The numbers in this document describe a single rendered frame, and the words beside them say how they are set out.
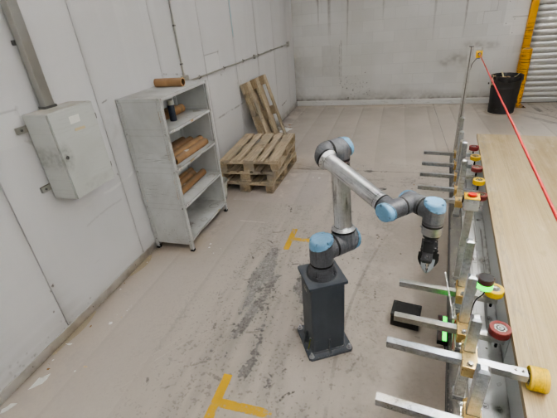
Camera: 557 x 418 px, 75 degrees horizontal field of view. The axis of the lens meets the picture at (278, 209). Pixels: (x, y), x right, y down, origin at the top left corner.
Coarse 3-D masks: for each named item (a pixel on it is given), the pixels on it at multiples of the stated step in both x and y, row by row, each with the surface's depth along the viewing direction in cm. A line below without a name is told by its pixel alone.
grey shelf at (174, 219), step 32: (128, 96) 325; (160, 96) 312; (192, 96) 392; (128, 128) 327; (160, 128) 317; (192, 128) 410; (160, 160) 334; (192, 160) 364; (160, 192) 352; (192, 192) 382; (224, 192) 438; (160, 224) 372; (192, 224) 400
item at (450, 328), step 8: (400, 320) 164; (408, 320) 162; (416, 320) 160; (424, 320) 160; (432, 320) 160; (432, 328) 159; (440, 328) 157; (448, 328) 156; (456, 328) 155; (480, 336) 151; (488, 336) 150
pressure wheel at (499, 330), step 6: (492, 324) 149; (498, 324) 149; (504, 324) 149; (492, 330) 147; (498, 330) 147; (504, 330) 146; (510, 330) 146; (492, 336) 147; (498, 336) 145; (504, 336) 144; (510, 336) 145
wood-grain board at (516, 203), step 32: (512, 160) 294; (544, 160) 289; (512, 192) 247; (512, 224) 213; (544, 224) 211; (512, 256) 187; (544, 256) 185; (512, 288) 167; (544, 288) 166; (512, 320) 151; (544, 320) 150; (544, 352) 136; (544, 416) 116
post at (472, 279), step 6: (468, 276) 146; (474, 276) 145; (468, 282) 146; (474, 282) 145; (468, 288) 147; (474, 288) 146; (468, 294) 149; (474, 294) 148; (468, 300) 150; (462, 306) 153; (468, 306) 151; (462, 312) 154; (468, 312) 153; (462, 318) 155; (468, 318) 154
